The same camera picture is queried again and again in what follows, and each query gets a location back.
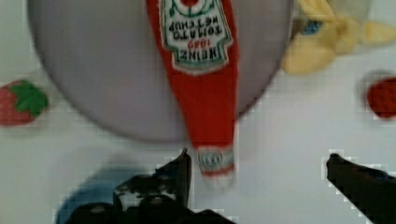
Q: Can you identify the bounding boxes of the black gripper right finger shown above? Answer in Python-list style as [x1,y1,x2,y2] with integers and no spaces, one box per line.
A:
[326,153,396,224]

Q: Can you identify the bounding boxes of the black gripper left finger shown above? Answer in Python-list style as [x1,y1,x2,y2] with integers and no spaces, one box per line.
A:
[113,148,191,211]

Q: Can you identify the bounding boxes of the red plush ketchup bottle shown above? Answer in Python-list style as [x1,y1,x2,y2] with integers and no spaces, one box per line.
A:
[146,0,239,189]

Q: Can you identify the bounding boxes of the grey round plate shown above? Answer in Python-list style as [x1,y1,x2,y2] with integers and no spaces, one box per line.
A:
[26,0,293,142]

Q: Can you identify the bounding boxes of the blue cup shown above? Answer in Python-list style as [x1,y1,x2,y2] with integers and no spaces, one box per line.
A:
[53,168,152,224]

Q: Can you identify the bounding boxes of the small red plush fruit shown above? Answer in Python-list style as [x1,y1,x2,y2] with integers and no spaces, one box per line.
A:
[366,77,396,119]

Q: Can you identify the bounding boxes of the yellow plush banana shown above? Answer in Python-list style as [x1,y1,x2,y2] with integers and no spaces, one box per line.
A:
[281,0,395,75]

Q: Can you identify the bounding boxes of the pink plush strawberry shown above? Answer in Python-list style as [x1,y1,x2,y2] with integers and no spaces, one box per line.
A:
[0,79,50,126]

